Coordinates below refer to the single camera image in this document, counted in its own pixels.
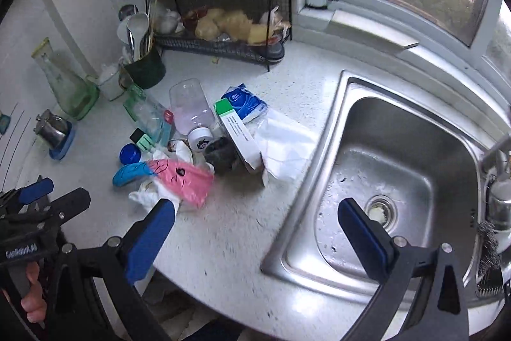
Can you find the blue red blister pack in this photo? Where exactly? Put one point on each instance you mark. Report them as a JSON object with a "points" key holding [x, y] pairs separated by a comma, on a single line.
{"points": [[167, 125]]}

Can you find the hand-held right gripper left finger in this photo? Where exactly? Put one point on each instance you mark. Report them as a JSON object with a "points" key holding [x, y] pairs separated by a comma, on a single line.
{"points": [[151, 241]]}

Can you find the sink drain strainer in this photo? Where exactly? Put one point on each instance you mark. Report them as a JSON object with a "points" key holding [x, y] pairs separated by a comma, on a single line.
{"points": [[379, 211]]}

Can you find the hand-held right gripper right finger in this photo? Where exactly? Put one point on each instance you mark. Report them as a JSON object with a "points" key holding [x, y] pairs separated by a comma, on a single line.
{"points": [[363, 241]]}

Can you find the white plastic bag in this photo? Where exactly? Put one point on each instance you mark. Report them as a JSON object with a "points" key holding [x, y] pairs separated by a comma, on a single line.
{"points": [[283, 141], [143, 197]]}

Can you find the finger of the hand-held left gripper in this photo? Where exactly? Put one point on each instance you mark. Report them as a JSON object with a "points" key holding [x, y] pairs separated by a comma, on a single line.
{"points": [[70, 203], [36, 189]]}

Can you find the ginger root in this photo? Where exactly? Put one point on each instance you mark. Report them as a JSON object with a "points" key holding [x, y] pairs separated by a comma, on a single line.
{"points": [[223, 23]]}

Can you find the blue tissue pack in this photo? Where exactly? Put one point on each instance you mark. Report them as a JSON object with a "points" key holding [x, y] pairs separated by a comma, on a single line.
{"points": [[243, 101]]}

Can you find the steel ladle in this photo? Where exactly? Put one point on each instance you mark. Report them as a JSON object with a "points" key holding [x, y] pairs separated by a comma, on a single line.
{"points": [[127, 11]]}

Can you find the dark green mug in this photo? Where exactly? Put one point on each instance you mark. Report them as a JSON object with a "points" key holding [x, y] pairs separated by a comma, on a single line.
{"points": [[145, 71]]}

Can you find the white plastic ladle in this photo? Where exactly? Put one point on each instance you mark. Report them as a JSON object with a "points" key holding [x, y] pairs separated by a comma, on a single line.
{"points": [[137, 25]]}

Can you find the white garlic bulb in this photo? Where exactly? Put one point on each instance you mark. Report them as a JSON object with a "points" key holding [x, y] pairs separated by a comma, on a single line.
{"points": [[167, 21]]}

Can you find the clear plastic bottle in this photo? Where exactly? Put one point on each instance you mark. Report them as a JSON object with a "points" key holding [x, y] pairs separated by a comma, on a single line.
{"points": [[189, 105]]}

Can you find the steel faucet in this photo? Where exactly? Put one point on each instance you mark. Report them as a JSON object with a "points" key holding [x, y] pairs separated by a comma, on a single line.
{"points": [[499, 201]]}

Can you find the pink blue printed bag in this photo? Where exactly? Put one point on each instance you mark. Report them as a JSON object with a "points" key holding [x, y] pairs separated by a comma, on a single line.
{"points": [[175, 177]]}

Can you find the white tissue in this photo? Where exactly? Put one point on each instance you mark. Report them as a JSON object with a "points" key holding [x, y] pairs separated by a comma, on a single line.
{"points": [[183, 154]]}

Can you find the steel wool scrubber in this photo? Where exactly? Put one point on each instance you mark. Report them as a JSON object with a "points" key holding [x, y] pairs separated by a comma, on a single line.
{"points": [[489, 245]]}

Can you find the glass flask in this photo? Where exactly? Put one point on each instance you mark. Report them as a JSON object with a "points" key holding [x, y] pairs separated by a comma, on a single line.
{"points": [[72, 85]]}

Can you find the green white carton box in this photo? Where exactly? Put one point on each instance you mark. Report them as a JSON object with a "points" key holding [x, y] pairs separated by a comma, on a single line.
{"points": [[237, 133]]}

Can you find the green black plug adapter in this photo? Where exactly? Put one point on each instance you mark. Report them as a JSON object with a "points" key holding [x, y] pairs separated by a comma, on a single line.
{"points": [[139, 137]]}

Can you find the black bag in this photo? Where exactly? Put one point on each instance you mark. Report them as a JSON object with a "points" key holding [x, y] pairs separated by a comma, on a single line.
{"points": [[219, 157]]}

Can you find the stainless steel sink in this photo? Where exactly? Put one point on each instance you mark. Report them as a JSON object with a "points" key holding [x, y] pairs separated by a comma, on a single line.
{"points": [[399, 149]]}

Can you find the green backed blister pack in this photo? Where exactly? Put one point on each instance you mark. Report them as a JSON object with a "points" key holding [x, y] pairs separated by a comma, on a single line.
{"points": [[139, 105]]}

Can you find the blue bottle cap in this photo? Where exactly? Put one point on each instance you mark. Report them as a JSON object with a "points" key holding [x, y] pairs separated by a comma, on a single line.
{"points": [[129, 154]]}

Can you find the person's left hand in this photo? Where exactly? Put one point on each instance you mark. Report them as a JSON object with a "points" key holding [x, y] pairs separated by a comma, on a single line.
{"points": [[36, 301]]}

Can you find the small steel pot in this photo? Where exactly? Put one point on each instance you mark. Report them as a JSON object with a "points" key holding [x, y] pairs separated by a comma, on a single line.
{"points": [[54, 131]]}

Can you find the red mesh bag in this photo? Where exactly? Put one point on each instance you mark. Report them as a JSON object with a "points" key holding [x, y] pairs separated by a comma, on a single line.
{"points": [[193, 17]]}

